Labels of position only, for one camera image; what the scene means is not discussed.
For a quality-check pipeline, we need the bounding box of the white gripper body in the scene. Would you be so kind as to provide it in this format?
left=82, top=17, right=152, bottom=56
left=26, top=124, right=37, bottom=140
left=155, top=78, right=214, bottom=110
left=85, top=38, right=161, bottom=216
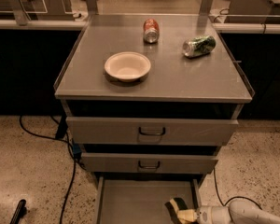
left=196, top=206, right=231, bottom=224

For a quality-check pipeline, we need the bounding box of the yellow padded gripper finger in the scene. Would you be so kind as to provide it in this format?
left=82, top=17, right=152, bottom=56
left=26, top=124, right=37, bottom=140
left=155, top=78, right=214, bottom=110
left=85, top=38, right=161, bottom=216
left=177, top=209, right=197, bottom=224

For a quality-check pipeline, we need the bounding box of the green and yellow sponge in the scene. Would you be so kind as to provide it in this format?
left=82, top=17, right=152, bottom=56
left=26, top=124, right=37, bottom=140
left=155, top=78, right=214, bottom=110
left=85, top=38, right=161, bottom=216
left=165, top=197, right=188, bottom=224

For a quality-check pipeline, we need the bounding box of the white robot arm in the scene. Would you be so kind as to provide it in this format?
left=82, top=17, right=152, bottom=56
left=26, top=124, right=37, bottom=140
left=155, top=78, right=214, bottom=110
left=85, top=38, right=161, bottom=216
left=177, top=200, right=280, bottom=224

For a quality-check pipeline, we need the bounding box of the bottom grey open drawer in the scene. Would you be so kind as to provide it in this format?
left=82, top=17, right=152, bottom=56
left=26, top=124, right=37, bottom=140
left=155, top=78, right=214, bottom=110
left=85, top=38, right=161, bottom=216
left=93, top=176, right=201, bottom=224

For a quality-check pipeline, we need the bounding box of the grey metal drawer cabinet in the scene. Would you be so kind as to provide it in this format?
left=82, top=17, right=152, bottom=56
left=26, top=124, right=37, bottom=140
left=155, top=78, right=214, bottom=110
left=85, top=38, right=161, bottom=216
left=55, top=15, right=254, bottom=180

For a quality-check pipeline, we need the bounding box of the middle grey drawer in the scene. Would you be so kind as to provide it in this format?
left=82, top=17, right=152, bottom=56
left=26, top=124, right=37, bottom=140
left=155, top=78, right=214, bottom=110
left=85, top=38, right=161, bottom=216
left=82, top=153, right=217, bottom=175

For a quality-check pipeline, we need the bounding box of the top grey drawer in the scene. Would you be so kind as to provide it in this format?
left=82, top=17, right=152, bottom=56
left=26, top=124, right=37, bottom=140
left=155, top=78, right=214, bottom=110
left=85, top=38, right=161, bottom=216
left=66, top=117, right=238, bottom=146

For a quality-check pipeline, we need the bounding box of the white paper bowl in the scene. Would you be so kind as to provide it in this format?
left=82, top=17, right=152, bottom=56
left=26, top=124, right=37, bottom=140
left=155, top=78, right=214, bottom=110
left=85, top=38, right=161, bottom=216
left=105, top=51, right=151, bottom=82

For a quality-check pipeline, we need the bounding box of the green soda can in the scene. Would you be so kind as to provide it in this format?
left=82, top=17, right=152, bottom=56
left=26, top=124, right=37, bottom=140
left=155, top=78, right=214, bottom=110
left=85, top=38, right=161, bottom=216
left=182, top=35, right=217, bottom=58

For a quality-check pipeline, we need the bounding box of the black bar on floor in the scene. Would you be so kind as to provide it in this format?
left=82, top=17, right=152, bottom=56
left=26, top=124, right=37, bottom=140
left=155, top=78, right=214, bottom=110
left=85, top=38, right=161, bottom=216
left=9, top=199, right=26, bottom=224

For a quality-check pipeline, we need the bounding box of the orange soda can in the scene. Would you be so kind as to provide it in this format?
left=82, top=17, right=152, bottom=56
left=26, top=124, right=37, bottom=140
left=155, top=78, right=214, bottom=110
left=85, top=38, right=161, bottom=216
left=143, top=19, right=160, bottom=44

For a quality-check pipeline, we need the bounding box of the black cable right floor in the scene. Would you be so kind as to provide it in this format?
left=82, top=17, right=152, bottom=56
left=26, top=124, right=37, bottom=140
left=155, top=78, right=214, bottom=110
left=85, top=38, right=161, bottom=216
left=212, top=167, right=263, bottom=211

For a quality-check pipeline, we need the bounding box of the black cable floor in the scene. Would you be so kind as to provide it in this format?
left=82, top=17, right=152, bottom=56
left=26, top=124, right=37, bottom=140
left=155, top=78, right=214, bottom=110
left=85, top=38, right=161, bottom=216
left=18, top=115, right=85, bottom=224
left=212, top=167, right=263, bottom=211

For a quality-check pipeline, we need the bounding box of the black cable left floor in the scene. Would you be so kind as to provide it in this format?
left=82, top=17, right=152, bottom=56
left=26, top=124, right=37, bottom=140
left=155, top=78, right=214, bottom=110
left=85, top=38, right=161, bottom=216
left=18, top=115, right=85, bottom=224

